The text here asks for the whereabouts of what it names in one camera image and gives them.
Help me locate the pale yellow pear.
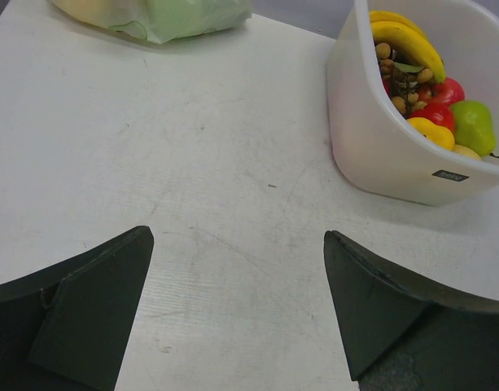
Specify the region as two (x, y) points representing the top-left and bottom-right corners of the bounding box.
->
(453, 144), (482, 160)

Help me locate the white plastic fruit basket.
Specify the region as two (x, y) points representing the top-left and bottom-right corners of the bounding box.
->
(326, 1), (499, 206)

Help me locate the yellow banana bunch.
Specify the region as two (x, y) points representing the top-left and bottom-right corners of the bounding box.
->
(369, 10), (446, 83)

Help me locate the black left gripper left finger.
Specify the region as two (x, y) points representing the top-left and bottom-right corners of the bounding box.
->
(0, 226), (154, 390)

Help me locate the red apple left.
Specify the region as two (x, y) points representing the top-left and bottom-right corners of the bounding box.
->
(409, 103), (455, 134)

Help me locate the red apple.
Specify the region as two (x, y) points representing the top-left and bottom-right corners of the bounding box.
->
(417, 77), (466, 106)
(409, 103), (455, 134)

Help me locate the green pear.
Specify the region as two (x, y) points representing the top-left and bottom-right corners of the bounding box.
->
(449, 99), (497, 157)

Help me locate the green knotted plastic bag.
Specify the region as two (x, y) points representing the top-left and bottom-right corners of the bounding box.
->
(52, 0), (252, 44)

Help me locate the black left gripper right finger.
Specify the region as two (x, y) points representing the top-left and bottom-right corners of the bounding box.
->
(323, 231), (499, 390)

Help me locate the red apple right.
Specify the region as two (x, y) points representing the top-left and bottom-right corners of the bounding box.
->
(417, 77), (466, 106)

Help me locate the yellow bell pepper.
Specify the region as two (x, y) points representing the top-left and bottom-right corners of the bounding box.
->
(407, 117), (455, 151)

